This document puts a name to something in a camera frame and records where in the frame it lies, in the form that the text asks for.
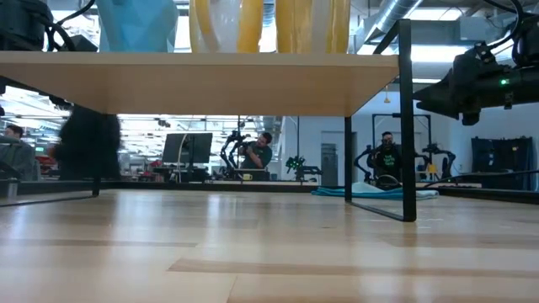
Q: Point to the person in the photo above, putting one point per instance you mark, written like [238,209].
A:
[386,162]
[259,155]
[88,143]
[17,157]

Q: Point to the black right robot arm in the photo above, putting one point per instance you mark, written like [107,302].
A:
[528,42]

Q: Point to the yellow and white mug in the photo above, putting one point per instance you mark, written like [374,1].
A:
[250,25]
[295,25]

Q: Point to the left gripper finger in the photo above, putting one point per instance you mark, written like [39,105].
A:
[84,45]

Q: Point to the black background robot arm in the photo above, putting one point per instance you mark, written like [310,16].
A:
[229,147]
[448,162]
[303,170]

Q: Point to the light blue faceted cup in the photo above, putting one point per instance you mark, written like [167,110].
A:
[135,25]

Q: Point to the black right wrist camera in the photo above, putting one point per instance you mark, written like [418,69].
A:
[476,59]

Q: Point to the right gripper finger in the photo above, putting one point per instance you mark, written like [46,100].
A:
[438,99]

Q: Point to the black background rig frame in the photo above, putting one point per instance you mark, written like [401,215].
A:
[381,114]

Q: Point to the black metal shelf frame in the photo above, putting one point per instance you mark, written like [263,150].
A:
[407,126]

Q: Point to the small yellow background mug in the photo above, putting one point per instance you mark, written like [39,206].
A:
[247,177]

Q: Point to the yellow hanging lamp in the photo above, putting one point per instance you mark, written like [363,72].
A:
[386,100]

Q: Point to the grey background door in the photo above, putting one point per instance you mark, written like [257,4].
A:
[329,164]

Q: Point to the black computer monitor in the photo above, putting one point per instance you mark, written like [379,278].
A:
[198,147]

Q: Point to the black background cabinet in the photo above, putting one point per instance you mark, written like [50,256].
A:
[497,155]

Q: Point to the teal cloth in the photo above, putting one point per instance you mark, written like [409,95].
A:
[337,192]

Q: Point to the small yellow background object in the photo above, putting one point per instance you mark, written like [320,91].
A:
[431,168]

